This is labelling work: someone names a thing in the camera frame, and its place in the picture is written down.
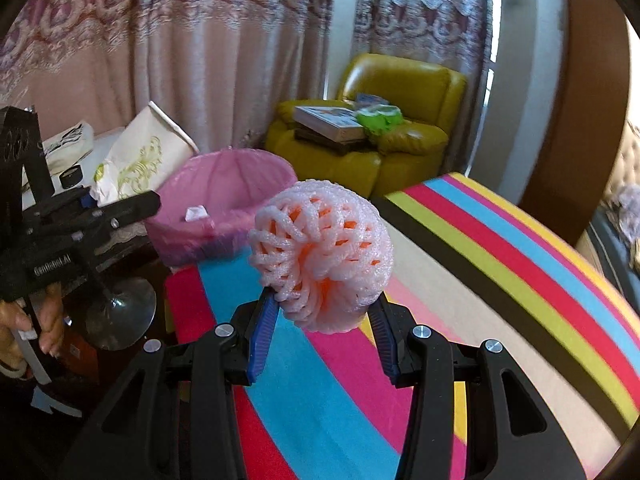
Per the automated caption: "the yellow leather armchair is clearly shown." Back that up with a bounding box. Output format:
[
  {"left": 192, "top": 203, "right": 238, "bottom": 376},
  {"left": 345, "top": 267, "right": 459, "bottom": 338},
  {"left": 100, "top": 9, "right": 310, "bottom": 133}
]
[{"left": 265, "top": 52, "right": 468, "bottom": 200}]

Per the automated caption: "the green plastic bag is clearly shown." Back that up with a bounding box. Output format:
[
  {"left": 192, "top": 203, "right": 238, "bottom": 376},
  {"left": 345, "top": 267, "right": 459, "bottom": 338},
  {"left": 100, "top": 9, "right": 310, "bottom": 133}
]
[{"left": 355, "top": 104, "right": 405, "bottom": 137}]

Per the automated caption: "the dark brown book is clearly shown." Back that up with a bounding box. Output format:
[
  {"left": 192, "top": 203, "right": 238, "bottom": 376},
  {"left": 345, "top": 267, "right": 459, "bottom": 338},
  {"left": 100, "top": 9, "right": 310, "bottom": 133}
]
[{"left": 294, "top": 127, "right": 371, "bottom": 153}]

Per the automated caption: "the pink embroidered curtain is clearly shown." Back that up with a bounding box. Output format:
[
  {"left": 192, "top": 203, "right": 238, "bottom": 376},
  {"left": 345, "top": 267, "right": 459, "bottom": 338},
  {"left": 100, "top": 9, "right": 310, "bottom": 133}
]
[{"left": 0, "top": 0, "right": 341, "bottom": 161}]

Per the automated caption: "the white tote bag black print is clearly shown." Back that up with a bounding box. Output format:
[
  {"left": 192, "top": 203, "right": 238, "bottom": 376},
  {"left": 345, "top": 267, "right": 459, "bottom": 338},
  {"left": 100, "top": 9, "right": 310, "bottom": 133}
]
[{"left": 40, "top": 121, "right": 96, "bottom": 176}]

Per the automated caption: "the white tote bag green print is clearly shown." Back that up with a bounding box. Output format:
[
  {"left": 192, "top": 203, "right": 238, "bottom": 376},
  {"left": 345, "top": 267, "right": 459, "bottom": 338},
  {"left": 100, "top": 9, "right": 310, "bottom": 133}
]
[{"left": 95, "top": 101, "right": 198, "bottom": 206}]

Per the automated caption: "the sheer lace curtain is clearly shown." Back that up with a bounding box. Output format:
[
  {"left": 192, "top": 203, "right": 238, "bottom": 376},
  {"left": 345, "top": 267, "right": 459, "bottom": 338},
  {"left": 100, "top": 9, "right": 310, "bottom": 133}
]
[{"left": 350, "top": 0, "right": 493, "bottom": 111}]

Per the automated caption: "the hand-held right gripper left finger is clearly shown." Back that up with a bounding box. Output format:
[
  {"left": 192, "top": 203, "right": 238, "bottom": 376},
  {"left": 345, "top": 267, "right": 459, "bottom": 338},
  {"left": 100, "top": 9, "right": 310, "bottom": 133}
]
[{"left": 65, "top": 290, "right": 281, "bottom": 480}]

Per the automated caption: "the pink foam fruit net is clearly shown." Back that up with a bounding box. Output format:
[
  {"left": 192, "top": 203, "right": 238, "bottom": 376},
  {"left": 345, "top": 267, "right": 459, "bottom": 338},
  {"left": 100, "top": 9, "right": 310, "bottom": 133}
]
[{"left": 247, "top": 180, "right": 396, "bottom": 333}]

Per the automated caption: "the pink trash bin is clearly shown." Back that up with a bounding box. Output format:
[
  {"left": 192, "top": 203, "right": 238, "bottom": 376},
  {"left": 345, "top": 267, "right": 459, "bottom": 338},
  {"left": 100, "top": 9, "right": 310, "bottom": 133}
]
[{"left": 147, "top": 147, "right": 298, "bottom": 268}]

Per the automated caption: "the beige tufted headboard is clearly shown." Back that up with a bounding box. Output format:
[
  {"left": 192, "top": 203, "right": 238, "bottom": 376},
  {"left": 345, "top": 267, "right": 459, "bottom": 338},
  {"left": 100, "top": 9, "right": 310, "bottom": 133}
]
[{"left": 602, "top": 120, "right": 640, "bottom": 201}]

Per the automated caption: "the rainbow striped tablecloth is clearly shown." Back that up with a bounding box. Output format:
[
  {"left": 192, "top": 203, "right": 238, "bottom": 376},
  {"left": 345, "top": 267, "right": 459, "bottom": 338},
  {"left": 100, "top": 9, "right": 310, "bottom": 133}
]
[{"left": 165, "top": 172, "right": 640, "bottom": 480}]

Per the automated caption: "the person's left hand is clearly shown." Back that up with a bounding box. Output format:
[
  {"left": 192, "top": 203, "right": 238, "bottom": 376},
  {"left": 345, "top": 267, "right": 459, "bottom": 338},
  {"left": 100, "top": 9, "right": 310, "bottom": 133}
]
[{"left": 0, "top": 282, "right": 67, "bottom": 376}]

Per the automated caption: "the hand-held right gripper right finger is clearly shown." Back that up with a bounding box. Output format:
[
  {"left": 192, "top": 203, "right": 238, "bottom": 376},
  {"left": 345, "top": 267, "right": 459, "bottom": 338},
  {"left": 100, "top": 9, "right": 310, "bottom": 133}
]
[{"left": 367, "top": 295, "right": 586, "bottom": 480}]

